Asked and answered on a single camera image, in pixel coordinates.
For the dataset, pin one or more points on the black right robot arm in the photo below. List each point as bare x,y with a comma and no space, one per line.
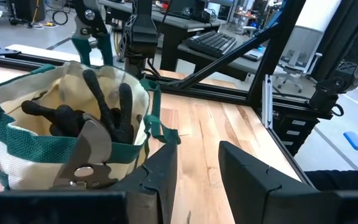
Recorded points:
140,31

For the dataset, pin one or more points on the beige and green gardening bag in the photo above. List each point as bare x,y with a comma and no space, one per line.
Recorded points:
26,146

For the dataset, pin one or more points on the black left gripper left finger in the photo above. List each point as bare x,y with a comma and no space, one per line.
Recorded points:
157,186

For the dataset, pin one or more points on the grey power box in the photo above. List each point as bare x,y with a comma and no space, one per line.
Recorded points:
253,56

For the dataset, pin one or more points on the black equipment box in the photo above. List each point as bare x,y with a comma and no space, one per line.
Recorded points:
26,9

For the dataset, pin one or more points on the black computer keyboard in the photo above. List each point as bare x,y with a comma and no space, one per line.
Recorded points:
211,43

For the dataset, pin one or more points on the black drawer unit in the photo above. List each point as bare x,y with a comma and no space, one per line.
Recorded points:
294,133

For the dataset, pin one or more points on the black stool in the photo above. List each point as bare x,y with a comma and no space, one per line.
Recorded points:
343,180

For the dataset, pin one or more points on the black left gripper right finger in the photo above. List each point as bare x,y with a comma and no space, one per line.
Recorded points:
250,193

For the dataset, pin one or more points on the black garden glove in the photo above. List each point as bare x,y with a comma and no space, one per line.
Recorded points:
64,119

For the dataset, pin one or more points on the white mesh office chair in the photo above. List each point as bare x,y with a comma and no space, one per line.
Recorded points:
300,46

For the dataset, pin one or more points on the plain white column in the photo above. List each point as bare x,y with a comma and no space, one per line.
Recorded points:
319,15

